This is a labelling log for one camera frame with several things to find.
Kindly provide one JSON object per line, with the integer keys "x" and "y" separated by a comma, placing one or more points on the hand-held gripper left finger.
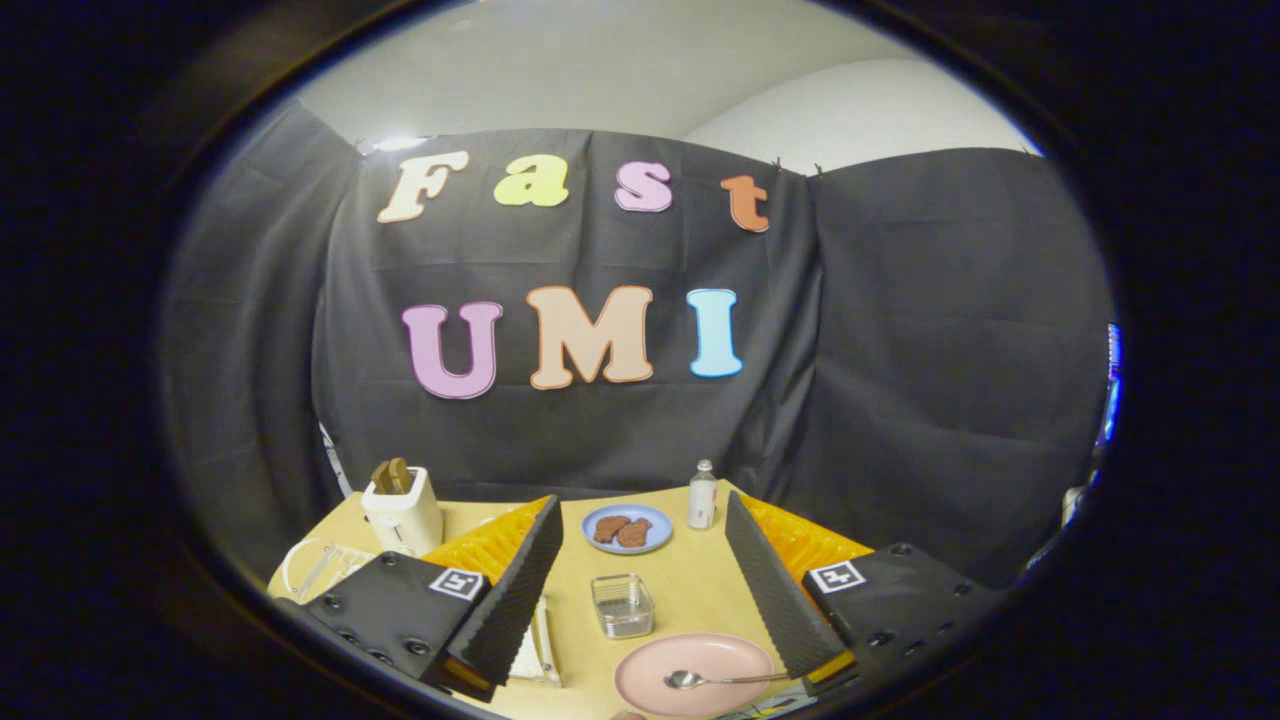
{"x": 520, "y": 590}

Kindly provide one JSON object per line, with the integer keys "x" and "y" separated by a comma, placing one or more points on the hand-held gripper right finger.
{"x": 775, "y": 590}

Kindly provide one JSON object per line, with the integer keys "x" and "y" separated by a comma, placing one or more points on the pink plate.
{"x": 690, "y": 652}

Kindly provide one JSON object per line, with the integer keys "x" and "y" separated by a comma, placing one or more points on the metal spoon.
{"x": 683, "y": 680}

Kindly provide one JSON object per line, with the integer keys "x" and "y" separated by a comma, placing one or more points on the blue plate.
{"x": 660, "y": 528}

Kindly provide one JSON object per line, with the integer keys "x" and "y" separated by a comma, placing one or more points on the brown meat piece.
{"x": 608, "y": 528}
{"x": 635, "y": 533}

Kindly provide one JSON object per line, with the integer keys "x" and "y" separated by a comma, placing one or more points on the small white bottle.
{"x": 701, "y": 500}

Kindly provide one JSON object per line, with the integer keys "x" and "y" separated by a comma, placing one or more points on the white toaster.
{"x": 405, "y": 520}

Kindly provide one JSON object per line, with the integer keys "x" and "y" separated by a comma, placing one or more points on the brown toast slice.
{"x": 400, "y": 475}
{"x": 381, "y": 480}

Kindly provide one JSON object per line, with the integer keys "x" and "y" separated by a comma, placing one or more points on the black backdrop cloth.
{"x": 880, "y": 350}

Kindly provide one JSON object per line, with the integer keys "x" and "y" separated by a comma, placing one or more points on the lit monitor screen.
{"x": 1110, "y": 390}

